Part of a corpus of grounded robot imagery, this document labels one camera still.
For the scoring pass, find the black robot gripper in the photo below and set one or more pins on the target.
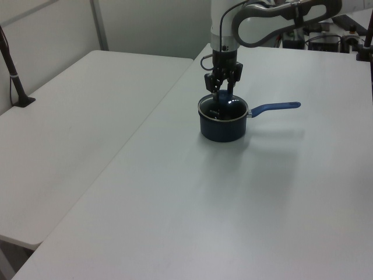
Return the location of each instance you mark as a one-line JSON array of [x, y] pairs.
[[224, 59]]

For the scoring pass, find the black computer box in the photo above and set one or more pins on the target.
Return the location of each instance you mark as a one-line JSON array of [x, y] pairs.
[[325, 43]]

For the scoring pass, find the dark camera stand with base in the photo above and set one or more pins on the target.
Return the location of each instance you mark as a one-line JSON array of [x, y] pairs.
[[14, 78]]

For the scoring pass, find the grey device with black top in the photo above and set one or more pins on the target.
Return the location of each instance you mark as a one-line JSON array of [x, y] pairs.
[[352, 41]]

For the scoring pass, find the dark camera stand with clamp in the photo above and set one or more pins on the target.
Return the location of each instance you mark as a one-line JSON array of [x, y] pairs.
[[367, 38]]

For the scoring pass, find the black flat keyboard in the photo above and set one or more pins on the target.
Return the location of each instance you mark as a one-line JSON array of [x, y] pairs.
[[349, 23]]

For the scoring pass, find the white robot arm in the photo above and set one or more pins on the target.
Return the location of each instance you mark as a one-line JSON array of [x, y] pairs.
[[253, 32]]

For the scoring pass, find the glass lid blue knob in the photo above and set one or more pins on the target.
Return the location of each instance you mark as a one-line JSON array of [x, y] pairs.
[[230, 109]]

